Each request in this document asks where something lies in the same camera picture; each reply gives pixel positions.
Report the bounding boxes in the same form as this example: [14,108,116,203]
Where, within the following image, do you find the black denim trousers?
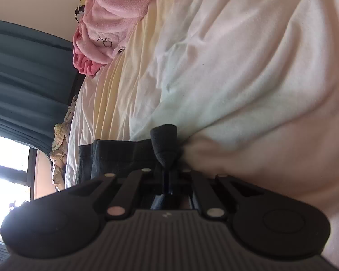
[76,140,157,184]

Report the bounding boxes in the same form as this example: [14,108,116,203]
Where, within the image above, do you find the beige quilted jacket pile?
[49,96,77,192]

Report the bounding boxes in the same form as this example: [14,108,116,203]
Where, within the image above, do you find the white wrinkled bed sheet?
[65,0,339,267]

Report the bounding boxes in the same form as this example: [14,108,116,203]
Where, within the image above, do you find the pink fleece garment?
[73,0,152,76]

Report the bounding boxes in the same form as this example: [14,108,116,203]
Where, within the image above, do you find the teal curtain right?
[0,21,81,154]

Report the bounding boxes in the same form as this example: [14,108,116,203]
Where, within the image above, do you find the dark framed window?
[0,136,37,228]

